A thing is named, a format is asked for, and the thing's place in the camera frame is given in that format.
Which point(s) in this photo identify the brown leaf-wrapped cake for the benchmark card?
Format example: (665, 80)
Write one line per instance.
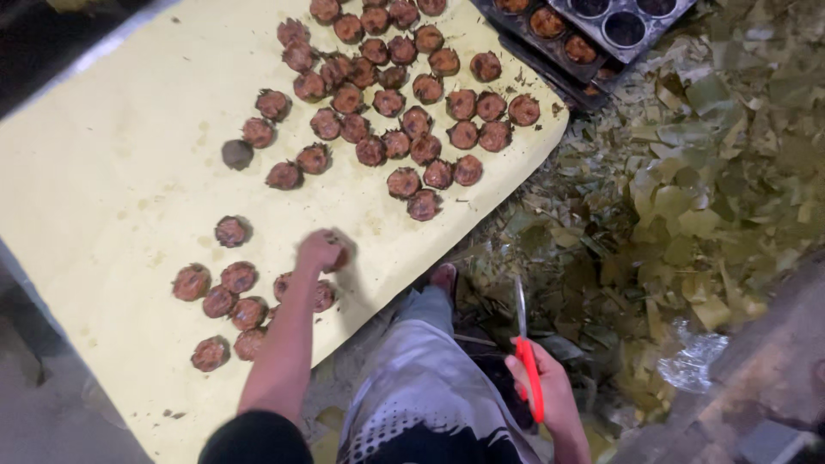
(512, 4)
(231, 232)
(580, 49)
(546, 22)

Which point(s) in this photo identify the black sleeve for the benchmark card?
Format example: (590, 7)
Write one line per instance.
(258, 441)

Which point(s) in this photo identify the person's right hand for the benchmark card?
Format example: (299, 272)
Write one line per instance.
(551, 386)

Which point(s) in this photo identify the heap of leaf scraps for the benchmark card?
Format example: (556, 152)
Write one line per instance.
(677, 193)

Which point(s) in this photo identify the clear plastic bag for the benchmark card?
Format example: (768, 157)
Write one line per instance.
(693, 358)

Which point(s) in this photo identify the brown wooden bench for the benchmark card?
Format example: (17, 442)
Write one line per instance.
(760, 386)

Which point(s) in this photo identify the grey white patterned shorts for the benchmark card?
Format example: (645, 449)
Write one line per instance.
(425, 386)

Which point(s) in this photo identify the dark grey round cake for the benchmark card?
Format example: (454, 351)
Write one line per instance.
(236, 154)

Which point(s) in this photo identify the cluster of brown cakes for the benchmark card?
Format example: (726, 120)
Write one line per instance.
(238, 277)
(390, 103)

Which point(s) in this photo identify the grey empty muffin tray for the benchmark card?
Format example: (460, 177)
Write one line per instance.
(622, 29)

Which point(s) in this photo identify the dark muffin tray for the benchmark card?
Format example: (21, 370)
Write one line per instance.
(580, 90)
(548, 38)

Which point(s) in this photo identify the person's foot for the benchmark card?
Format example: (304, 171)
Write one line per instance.
(443, 276)

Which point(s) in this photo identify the person's left hand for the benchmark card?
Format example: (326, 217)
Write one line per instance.
(317, 250)

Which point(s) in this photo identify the person's left fingers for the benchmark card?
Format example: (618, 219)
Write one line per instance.
(334, 245)

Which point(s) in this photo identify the yellow paper sheet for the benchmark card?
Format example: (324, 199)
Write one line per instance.
(116, 129)

